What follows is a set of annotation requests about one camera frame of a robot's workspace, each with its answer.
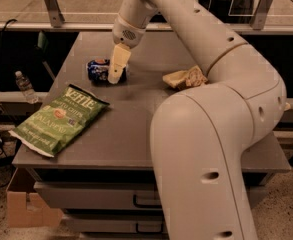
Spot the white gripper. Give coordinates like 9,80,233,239
108,15,146,84

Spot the blue pepsi can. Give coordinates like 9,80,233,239
86,58,128,84

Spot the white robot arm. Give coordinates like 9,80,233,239
113,0,286,240

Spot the brown sea salt chips bag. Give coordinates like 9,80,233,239
162,66,208,90

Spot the green kettle chips bag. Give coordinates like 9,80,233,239
9,84,109,157

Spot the clear plastic water bottle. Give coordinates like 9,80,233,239
15,71,38,104

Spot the grey upper drawer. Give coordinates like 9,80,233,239
33,181,269,213

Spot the grey drawer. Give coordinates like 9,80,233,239
63,214,167,234
33,181,269,213

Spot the grey lower drawer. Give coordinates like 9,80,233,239
63,214,167,234

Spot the cardboard box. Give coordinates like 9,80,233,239
6,169,63,228

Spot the green handled tool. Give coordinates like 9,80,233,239
35,31,55,81

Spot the left metal bracket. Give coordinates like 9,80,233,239
44,0,64,28

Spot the metal bracket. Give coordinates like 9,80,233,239
250,0,273,30
44,0,64,28

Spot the right metal bracket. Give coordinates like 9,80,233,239
250,0,273,30

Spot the black upper drawer handle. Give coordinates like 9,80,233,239
133,195,162,209

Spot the black drawer handle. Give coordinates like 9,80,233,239
135,223,164,234
133,195,162,209

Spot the black lower drawer handle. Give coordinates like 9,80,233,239
135,223,164,234

